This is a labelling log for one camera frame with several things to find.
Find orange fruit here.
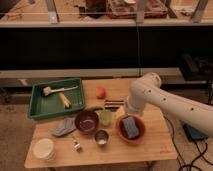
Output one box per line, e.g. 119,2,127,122
96,87,106,99

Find grey folded cloth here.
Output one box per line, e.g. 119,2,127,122
51,118,76,137

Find green plastic tray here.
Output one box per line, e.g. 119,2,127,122
28,78,85,120

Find blue sponge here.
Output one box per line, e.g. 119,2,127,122
122,117,139,139

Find striped red black block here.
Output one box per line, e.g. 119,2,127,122
104,100,124,109

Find small metal cup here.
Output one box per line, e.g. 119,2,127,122
94,130,109,146

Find yellow corn cob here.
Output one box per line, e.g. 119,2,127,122
59,93,71,108

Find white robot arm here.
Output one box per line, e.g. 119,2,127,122
124,72,213,138

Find orange bowl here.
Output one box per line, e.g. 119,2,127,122
115,115,145,145

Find black floor cables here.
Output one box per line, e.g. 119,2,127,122
163,114,213,171

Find green plastic cup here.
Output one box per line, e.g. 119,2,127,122
99,110,112,126

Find dark red bowl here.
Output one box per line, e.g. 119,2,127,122
75,110,99,134

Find white stacked plates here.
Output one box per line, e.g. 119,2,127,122
33,138,55,161

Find blue box on floor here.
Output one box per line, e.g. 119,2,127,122
183,124,208,141

